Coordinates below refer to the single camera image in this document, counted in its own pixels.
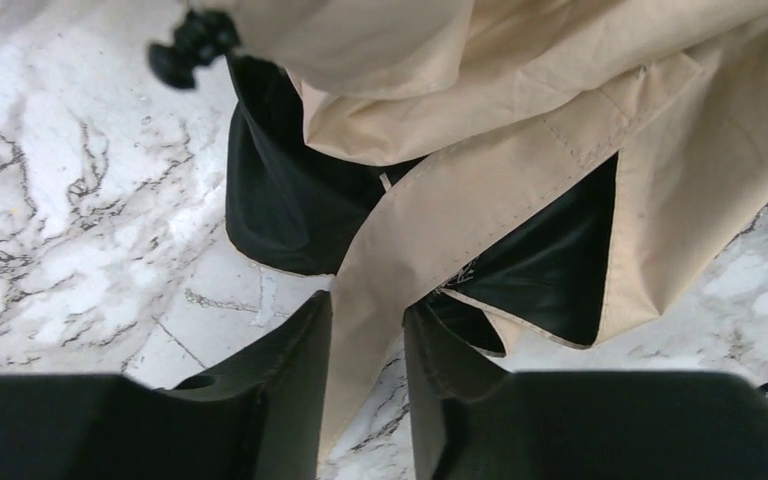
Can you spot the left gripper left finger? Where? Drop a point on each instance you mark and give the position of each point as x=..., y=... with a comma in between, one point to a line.
x=255, y=415

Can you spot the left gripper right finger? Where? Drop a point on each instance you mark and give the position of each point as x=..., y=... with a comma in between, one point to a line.
x=471, y=419

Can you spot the beige folding umbrella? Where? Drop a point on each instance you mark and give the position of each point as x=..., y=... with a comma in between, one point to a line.
x=561, y=167

